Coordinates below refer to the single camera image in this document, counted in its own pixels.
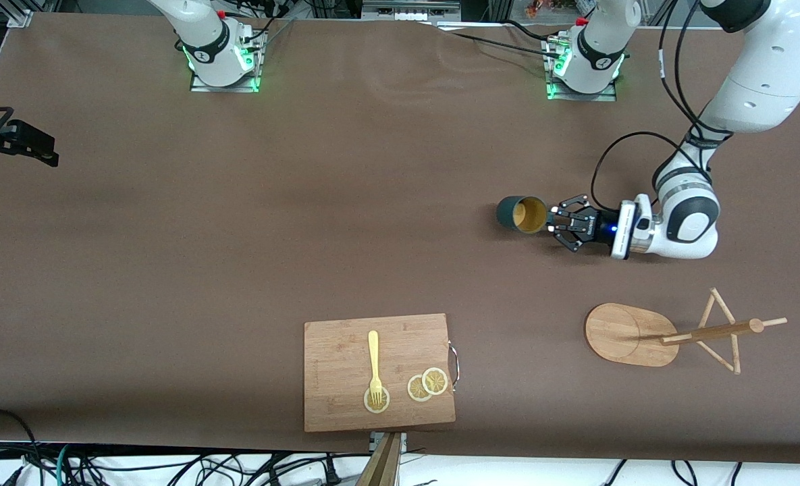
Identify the brown camera stand beam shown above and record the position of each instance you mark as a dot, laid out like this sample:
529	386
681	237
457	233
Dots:
383	466

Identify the yellow plastic fork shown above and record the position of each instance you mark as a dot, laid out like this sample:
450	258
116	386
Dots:
373	351

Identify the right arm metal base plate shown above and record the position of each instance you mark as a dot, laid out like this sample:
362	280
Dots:
204	88

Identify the wooden cup rack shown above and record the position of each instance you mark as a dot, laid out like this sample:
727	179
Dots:
622	334

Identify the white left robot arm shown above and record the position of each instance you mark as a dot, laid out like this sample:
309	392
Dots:
764	81

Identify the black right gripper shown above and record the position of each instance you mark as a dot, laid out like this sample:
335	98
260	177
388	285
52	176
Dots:
27	143

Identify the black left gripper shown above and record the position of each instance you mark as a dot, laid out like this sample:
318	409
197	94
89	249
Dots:
602	228

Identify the wooden cutting board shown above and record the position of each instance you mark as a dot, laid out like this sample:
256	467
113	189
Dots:
339	364

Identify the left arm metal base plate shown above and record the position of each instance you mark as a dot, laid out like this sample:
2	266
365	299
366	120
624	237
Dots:
562	96

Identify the teal mug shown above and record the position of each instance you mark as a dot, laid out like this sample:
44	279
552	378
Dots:
508	212

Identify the brown table cover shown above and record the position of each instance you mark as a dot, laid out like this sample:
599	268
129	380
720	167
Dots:
305	169

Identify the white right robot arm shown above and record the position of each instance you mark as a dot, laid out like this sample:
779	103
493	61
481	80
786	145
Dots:
204	34

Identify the metal corner bracket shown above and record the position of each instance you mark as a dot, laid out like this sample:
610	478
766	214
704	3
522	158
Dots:
18	18

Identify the white power strip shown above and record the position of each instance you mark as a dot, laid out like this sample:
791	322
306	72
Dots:
410	10

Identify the lemon slice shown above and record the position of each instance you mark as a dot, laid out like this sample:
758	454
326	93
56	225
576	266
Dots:
435	381
369	405
414	390

